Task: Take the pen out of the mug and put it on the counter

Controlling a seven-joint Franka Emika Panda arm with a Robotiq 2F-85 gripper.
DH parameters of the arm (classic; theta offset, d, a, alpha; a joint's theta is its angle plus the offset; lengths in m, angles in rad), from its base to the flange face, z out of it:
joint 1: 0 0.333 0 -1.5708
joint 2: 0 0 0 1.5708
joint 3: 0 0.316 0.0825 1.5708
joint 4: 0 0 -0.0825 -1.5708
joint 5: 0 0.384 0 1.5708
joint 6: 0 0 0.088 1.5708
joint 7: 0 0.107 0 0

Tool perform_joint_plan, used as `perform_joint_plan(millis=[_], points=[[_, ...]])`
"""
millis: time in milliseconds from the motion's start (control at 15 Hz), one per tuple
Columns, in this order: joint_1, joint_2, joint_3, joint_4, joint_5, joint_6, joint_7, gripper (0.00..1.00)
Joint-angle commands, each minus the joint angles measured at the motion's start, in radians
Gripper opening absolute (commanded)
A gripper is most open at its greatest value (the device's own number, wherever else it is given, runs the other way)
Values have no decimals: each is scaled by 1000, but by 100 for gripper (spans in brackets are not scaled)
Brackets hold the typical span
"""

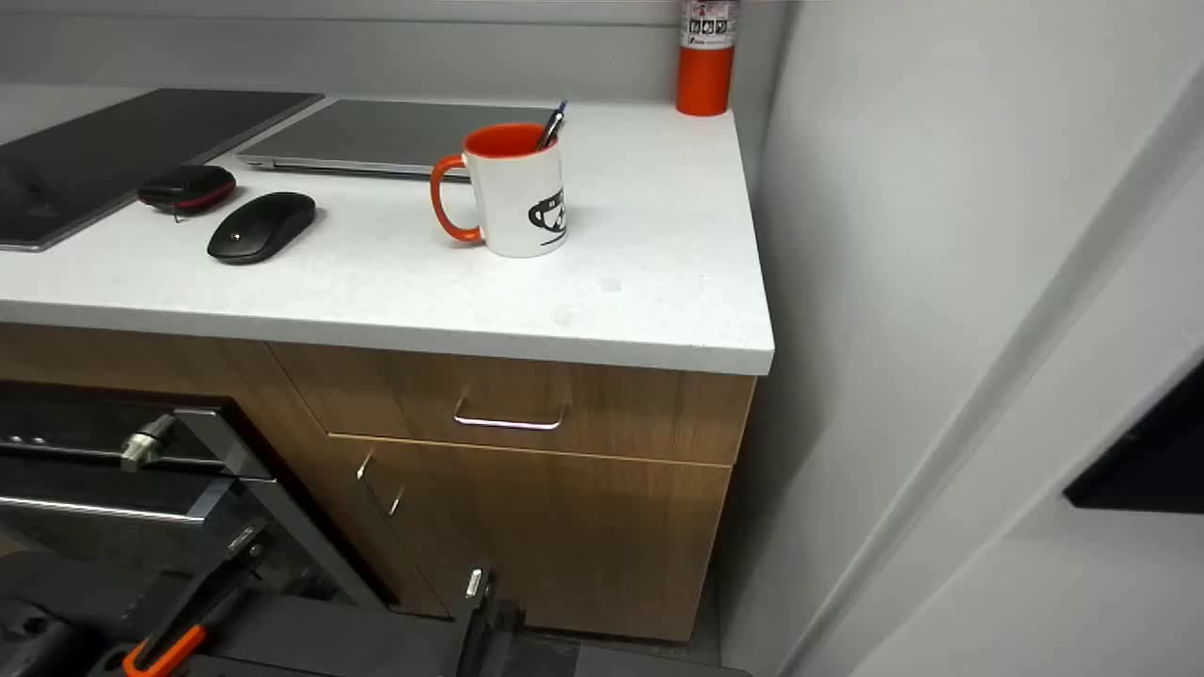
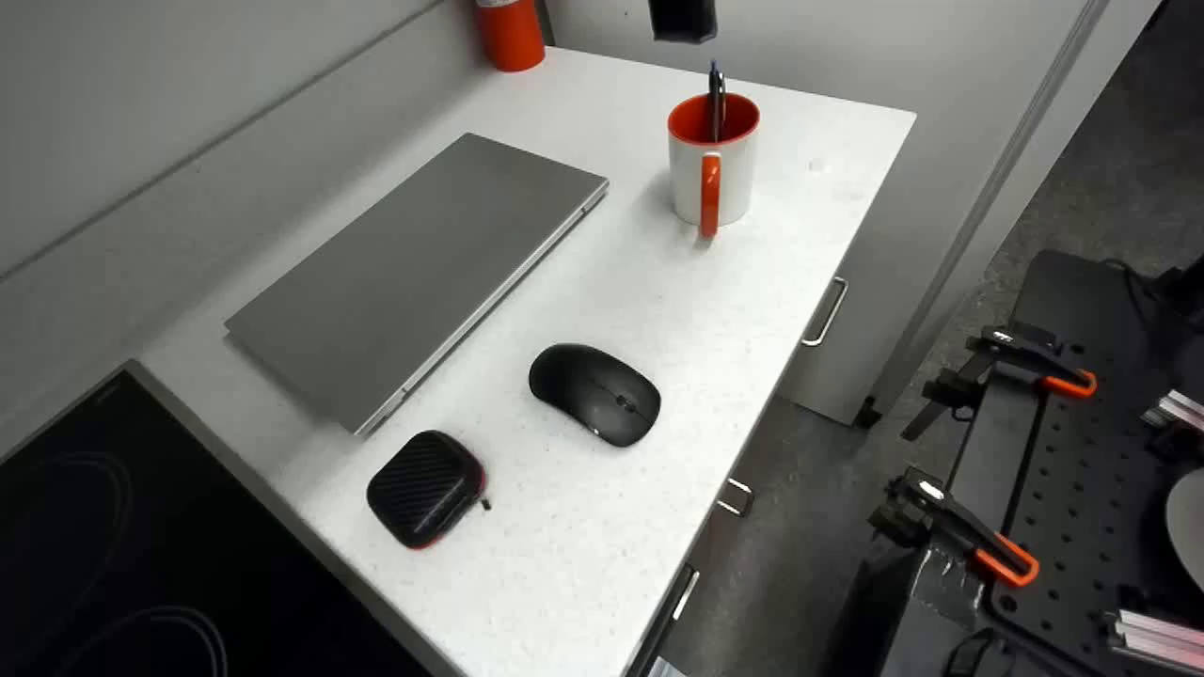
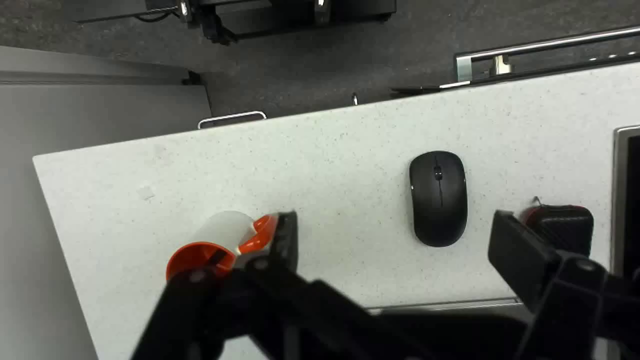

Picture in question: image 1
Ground dark blue pen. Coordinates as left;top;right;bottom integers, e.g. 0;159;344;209
538;103;569;150

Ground wooden drawer front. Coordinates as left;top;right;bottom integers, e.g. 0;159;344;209
274;345;755;465

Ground wooden cabinet door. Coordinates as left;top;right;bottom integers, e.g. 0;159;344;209
301;440;725;643

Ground orange white bottle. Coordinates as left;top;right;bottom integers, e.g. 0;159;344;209
672;0;741;118

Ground grey closed laptop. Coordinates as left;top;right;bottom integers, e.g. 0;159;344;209
240;99;550;178

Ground black computer mouse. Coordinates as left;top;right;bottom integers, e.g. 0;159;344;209
208;193;316;264

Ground small black red-trimmed case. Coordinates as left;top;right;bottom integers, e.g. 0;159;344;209
134;165;235;214

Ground black flat mat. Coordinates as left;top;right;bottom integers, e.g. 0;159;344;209
0;91;313;251

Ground white mug orange handle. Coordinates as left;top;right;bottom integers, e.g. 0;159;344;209
427;120;569;261

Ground silver drawer handle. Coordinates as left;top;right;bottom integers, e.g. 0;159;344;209
451;396;564;434

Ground orange handled clamp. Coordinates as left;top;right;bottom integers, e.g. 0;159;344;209
120;557;253;677

